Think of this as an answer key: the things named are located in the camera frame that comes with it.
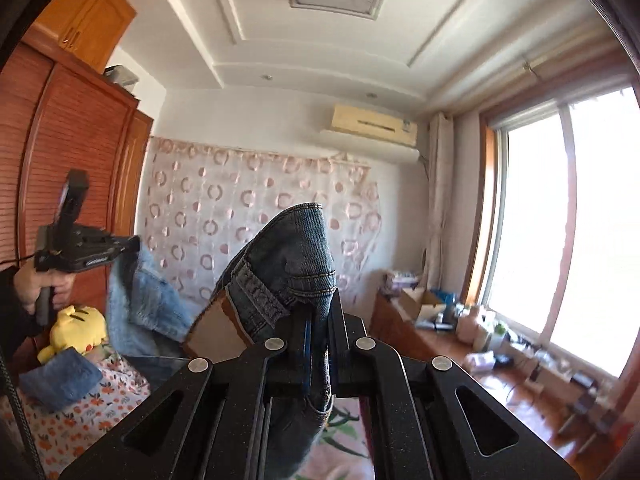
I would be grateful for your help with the low wooden cabinet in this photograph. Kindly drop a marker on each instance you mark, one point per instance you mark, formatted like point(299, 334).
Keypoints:
point(430, 345)

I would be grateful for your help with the open cardboard box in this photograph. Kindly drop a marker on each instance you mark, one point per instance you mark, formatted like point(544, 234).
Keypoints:
point(417, 305)

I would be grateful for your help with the floral blanket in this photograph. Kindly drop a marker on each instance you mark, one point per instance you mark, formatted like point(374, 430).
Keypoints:
point(345, 442)

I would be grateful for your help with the grey box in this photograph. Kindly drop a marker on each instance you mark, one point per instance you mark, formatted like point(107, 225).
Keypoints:
point(121, 77)

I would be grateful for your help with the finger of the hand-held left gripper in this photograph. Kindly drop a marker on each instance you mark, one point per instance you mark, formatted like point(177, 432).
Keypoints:
point(127, 246)

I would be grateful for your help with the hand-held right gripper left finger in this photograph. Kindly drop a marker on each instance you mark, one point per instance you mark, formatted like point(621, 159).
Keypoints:
point(306, 355)

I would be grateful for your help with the person's left hand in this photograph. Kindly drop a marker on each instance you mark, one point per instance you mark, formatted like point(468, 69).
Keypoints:
point(27, 282)

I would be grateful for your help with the circle patterned wall cloth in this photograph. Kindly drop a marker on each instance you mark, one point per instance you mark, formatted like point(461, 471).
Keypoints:
point(210, 200)

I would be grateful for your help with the wall air conditioner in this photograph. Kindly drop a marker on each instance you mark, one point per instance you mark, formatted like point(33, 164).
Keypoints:
point(372, 125)

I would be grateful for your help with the slatted wooden wardrobe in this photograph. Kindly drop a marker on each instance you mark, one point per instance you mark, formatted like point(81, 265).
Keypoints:
point(75, 135)

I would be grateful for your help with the window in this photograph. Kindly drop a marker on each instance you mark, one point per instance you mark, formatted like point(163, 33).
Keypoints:
point(560, 220)

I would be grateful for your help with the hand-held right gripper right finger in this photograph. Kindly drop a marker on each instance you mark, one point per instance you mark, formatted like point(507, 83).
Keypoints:
point(341, 370)

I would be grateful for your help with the white plastic jug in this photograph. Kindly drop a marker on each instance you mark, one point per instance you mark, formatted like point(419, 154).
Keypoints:
point(469, 325)

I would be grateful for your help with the blue denim pants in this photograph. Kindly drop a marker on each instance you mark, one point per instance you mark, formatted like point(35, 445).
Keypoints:
point(295, 245)

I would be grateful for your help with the stack of papers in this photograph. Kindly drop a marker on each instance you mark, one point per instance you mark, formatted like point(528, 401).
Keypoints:
point(400, 280)

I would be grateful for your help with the wooden overhead cabinet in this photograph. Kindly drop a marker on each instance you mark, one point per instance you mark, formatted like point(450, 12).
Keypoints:
point(85, 15)

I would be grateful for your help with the orange print bed sheet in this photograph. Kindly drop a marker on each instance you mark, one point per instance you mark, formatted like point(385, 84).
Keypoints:
point(65, 435)

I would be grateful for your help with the dark blue folded cloth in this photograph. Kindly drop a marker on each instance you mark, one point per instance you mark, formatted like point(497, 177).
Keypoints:
point(60, 380)

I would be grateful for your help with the yellow plush toy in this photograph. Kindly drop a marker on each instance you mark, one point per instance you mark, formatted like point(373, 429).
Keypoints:
point(75, 330)

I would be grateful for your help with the beige window curtain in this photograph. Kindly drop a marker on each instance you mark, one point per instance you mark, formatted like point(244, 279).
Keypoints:
point(440, 210)

